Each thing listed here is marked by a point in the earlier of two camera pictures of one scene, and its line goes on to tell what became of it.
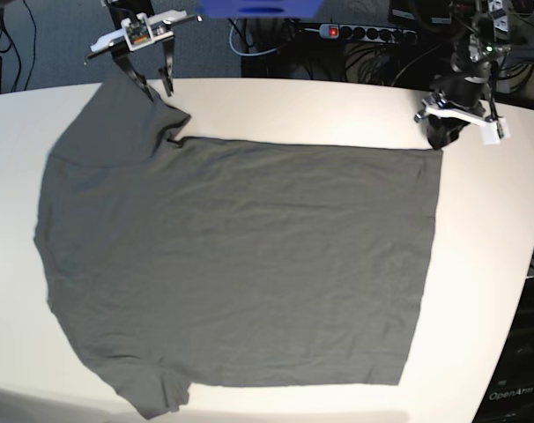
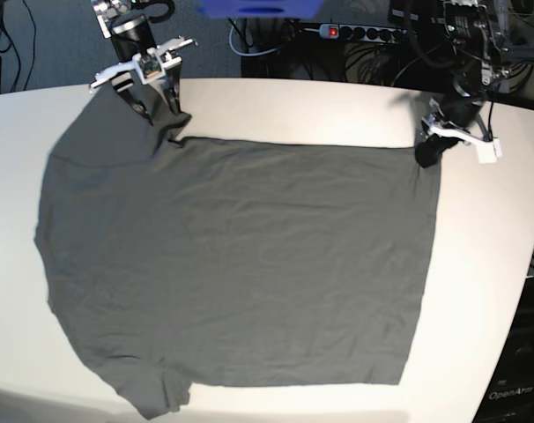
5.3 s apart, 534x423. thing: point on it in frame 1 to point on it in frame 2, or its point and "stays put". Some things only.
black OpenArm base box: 517,390 stays put
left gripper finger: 123,57 to 137,95
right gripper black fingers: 442,131 to 428,152
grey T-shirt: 177,262 stays put
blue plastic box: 261,9 stays put
